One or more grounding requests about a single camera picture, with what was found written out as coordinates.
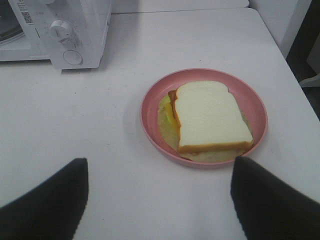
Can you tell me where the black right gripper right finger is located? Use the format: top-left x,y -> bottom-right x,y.
230,156 -> 320,240

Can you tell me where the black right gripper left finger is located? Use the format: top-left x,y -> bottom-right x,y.
0,158 -> 89,240

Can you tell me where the toy sandwich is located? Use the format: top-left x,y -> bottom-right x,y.
157,80 -> 254,163

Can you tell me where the pink plate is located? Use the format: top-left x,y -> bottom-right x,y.
140,68 -> 268,169

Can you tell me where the round white door button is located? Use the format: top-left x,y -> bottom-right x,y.
63,50 -> 83,65

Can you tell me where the white timer knob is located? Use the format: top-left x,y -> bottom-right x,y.
48,20 -> 74,43

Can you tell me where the white microwave oven body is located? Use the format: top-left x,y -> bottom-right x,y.
0,0 -> 113,70

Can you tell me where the white warning label sticker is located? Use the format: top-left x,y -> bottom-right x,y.
15,0 -> 34,26

